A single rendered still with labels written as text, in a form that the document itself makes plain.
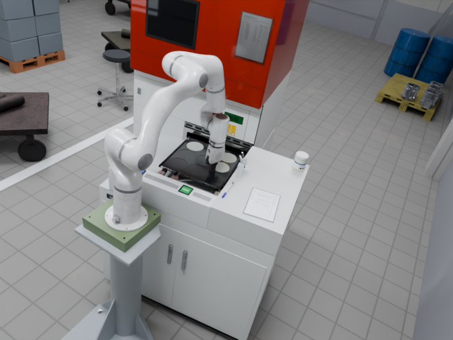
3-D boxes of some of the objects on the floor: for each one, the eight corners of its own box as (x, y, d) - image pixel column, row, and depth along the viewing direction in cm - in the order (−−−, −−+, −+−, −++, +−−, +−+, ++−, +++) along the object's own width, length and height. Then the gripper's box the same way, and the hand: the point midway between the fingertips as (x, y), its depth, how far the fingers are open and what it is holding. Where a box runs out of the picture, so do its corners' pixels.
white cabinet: (154, 224, 290) (159, 134, 243) (271, 274, 270) (302, 185, 223) (102, 287, 240) (96, 187, 192) (242, 352, 219) (274, 260, 172)
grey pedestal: (109, 403, 187) (104, 305, 140) (48, 353, 202) (24, 249, 154) (171, 326, 225) (184, 229, 178) (116, 289, 240) (114, 189, 193)
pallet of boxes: (65, 59, 513) (56, -31, 449) (15, 73, 456) (-3, -27, 392) (9, 36, 548) (-6, -51, 484) (-43, 46, 492) (-68, -50, 428)
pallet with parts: (433, 123, 538) (446, 99, 517) (373, 102, 567) (383, 79, 546) (440, 96, 633) (451, 76, 611) (388, 79, 662) (397, 59, 640)
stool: (118, 88, 470) (118, 42, 437) (147, 104, 447) (149, 58, 414) (83, 98, 435) (80, 50, 402) (112, 116, 412) (111, 67, 379)
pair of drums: (441, 94, 647) (464, 48, 602) (380, 73, 682) (398, 30, 637) (443, 83, 697) (466, 41, 652) (387, 65, 732) (404, 23, 687)
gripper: (222, 135, 202) (217, 163, 213) (201, 142, 193) (197, 171, 203) (232, 142, 198) (226, 170, 209) (211, 149, 189) (206, 178, 199)
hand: (212, 167), depth 205 cm, fingers closed
